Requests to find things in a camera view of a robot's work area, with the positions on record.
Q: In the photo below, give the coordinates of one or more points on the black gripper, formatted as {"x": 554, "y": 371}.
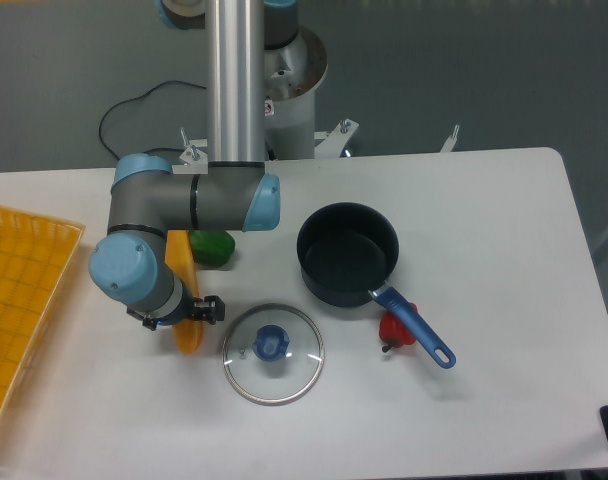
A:
{"x": 210, "y": 309}

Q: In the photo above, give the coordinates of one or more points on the long orange bread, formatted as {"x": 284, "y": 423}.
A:
{"x": 188, "y": 333}

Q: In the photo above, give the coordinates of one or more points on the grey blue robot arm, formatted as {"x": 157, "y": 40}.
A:
{"x": 149, "y": 200}

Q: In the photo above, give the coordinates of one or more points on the green bell pepper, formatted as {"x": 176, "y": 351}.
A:
{"x": 212, "y": 248}

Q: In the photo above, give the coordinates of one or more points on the glass lid blue knob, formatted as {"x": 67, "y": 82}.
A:
{"x": 273, "y": 354}

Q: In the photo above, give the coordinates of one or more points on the yellow woven basket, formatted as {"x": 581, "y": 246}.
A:
{"x": 35, "y": 253}

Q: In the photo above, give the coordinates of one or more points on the red bell pepper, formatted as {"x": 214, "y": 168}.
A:
{"x": 393, "y": 333}

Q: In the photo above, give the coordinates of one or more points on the dark pot blue handle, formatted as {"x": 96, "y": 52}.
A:
{"x": 347, "y": 252}

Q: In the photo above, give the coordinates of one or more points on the white bracket behind table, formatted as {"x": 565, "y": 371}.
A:
{"x": 451, "y": 141}

